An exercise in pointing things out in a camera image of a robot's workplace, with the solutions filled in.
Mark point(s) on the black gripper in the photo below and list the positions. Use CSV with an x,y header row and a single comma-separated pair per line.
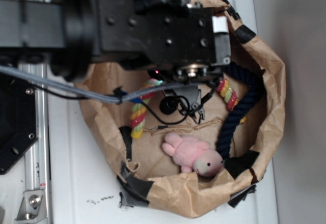
x,y
181,41

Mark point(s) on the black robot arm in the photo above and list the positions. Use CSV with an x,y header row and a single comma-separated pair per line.
x,y
62,33

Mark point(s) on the brown paper bag bin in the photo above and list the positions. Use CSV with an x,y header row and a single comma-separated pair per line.
x,y
149,177

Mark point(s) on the pink plush toy animal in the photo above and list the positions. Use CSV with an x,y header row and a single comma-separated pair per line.
x,y
192,154

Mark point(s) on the white tray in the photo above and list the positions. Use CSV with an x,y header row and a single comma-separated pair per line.
x,y
85,190

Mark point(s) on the aluminium extrusion rail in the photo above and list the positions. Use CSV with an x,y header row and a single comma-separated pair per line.
x,y
36,159

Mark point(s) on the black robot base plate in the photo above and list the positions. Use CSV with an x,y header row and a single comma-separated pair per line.
x,y
18,120

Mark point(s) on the metal corner bracket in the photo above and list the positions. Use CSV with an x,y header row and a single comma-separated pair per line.
x,y
32,208

